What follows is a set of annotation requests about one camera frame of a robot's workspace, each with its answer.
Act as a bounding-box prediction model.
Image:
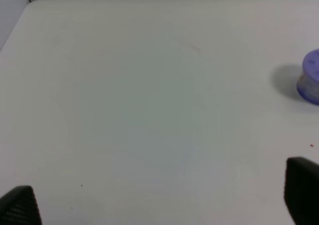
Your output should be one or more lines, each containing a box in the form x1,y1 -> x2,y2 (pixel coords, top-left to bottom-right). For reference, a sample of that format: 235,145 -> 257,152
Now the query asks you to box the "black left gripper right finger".
284,157 -> 319,225

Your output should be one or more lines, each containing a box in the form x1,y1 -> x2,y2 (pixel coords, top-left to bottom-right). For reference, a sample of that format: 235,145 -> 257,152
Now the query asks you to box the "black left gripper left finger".
0,185 -> 42,225

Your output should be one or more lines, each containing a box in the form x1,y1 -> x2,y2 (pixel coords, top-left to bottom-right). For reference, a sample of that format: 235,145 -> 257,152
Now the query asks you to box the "purple round air freshener can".
296,49 -> 319,106

